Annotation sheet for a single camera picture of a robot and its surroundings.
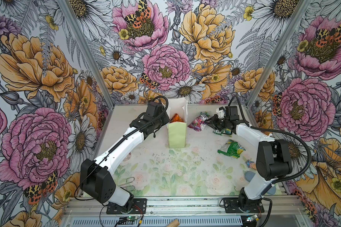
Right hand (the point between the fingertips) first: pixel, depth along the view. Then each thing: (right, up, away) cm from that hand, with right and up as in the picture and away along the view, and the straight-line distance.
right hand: (205, 124), depth 91 cm
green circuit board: (-40, -45, -20) cm, 64 cm away
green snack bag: (+17, -15, 0) cm, 23 cm away
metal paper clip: (-47, -33, -8) cm, 58 cm away
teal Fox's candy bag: (+3, +8, +17) cm, 19 cm away
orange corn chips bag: (-19, +4, +7) cm, 20 cm away
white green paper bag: (-18, -3, -10) cm, 20 cm away
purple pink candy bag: (-4, +1, +1) cm, 4 cm away
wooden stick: (-19, -46, -23) cm, 55 cm away
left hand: (-24, +3, -10) cm, 26 cm away
